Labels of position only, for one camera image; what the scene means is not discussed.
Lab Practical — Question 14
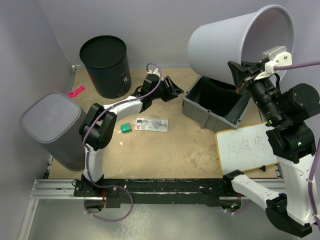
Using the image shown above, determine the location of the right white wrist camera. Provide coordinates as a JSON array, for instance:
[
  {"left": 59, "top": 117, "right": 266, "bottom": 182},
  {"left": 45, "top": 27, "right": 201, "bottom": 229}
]
[{"left": 254, "top": 46, "right": 293, "bottom": 80}]

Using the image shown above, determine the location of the light grey plastic bucket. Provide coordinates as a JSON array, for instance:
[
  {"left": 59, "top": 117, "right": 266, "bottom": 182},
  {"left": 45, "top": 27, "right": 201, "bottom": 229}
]
[{"left": 187, "top": 4, "right": 295, "bottom": 85}]

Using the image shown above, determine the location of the black cylindrical bin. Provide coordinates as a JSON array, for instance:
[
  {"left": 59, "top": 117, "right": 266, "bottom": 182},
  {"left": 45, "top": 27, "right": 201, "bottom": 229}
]
[{"left": 199, "top": 76, "right": 242, "bottom": 117}]

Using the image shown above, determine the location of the small whiteboard with yellow frame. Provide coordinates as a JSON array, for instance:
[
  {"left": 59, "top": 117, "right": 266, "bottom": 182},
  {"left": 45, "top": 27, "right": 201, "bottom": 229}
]
[{"left": 215, "top": 122, "right": 278, "bottom": 175}]

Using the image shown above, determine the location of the dark blue cylindrical bin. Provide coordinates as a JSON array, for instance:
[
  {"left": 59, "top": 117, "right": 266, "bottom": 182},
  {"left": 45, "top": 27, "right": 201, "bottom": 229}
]
[{"left": 79, "top": 35, "right": 132, "bottom": 99}]

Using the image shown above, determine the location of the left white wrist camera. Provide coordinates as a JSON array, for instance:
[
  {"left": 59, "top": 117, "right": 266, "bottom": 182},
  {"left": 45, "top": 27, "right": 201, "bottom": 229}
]
[{"left": 147, "top": 67, "right": 162, "bottom": 78}]

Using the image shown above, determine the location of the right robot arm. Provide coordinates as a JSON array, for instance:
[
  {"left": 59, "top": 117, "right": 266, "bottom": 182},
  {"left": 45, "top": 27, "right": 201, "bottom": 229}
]
[{"left": 222, "top": 59, "right": 320, "bottom": 238}]

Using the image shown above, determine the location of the grey rectangular plastic crate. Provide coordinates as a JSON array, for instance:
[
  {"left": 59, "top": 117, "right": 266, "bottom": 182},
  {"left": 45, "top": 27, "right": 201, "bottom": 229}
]
[{"left": 182, "top": 76, "right": 252, "bottom": 132}]

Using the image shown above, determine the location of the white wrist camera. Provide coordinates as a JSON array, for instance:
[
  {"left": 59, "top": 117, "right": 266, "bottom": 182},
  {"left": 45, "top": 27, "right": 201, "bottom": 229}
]
[
  {"left": 147, "top": 67, "right": 162, "bottom": 78},
  {"left": 254, "top": 46, "right": 293, "bottom": 80}
]

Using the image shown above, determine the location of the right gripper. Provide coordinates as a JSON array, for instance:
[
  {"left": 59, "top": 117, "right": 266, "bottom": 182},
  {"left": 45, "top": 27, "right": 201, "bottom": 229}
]
[{"left": 229, "top": 58, "right": 285, "bottom": 126}]

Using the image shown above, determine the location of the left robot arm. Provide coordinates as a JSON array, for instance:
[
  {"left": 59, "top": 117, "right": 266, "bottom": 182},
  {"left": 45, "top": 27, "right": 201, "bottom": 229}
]
[{"left": 75, "top": 71, "right": 184, "bottom": 196}]

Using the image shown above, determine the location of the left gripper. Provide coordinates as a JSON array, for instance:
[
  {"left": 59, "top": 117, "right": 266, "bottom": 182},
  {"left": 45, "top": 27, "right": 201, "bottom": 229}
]
[{"left": 151, "top": 77, "right": 184, "bottom": 103}]

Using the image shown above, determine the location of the pink plastic clip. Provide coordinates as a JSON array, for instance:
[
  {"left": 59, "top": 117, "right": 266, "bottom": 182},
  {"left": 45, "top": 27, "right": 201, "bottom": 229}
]
[{"left": 67, "top": 85, "right": 85, "bottom": 98}]

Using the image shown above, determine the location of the grey ribbed laundry basket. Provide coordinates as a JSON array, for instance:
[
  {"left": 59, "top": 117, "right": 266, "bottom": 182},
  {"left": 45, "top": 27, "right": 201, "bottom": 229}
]
[{"left": 20, "top": 92, "right": 86, "bottom": 171}]

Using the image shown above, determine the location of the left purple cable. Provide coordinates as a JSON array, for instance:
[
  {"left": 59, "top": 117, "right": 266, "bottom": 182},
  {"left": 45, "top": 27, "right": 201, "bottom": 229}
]
[{"left": 82, "top": 63, "right": 163, "bottom": 222}]

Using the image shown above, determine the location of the green small box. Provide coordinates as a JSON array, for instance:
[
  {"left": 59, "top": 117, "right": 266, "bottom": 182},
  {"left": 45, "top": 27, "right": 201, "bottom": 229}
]
[{"left": 120, "top": 122, "right": 132, "bottom": 133}]

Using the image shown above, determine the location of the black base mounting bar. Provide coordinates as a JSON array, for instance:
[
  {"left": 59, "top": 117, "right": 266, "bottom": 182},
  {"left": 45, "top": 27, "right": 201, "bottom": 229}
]
[{"left": 71, "top": 178, "right": 244, "bottom": 209}]

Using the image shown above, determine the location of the clear plastic label card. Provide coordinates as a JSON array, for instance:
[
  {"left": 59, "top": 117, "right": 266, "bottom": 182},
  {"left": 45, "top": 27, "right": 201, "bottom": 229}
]
[{"left": 132, "top": 115, "right": 169, "bottom": 133}]

